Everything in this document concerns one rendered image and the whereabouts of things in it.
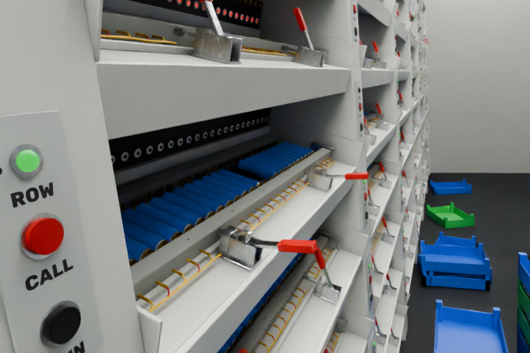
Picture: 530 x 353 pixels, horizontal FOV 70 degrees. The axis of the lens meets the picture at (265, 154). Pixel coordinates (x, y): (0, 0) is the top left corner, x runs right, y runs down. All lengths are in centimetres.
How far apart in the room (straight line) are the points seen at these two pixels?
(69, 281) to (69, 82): 10
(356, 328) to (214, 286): 62
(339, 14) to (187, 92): 54
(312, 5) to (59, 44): 64
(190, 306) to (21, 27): 23
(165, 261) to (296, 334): 32
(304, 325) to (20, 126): 52
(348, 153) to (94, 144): 63
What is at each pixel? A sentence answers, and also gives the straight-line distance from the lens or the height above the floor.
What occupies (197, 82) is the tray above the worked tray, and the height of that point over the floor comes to 107.
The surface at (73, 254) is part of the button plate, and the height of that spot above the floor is 99.
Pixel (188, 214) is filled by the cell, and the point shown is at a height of 94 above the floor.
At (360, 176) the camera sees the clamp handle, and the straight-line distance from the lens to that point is 60.
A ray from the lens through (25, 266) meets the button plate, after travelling 20.
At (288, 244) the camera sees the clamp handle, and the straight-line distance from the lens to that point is 36.
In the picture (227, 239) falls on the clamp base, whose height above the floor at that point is 92.
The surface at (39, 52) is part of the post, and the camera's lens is 20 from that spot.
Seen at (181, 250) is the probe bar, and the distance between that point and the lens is 35.
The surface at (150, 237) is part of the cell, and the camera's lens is 37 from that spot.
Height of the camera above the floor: 106
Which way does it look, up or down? 10 degrees down
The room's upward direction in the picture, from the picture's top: 6 degrees counter-clockwise
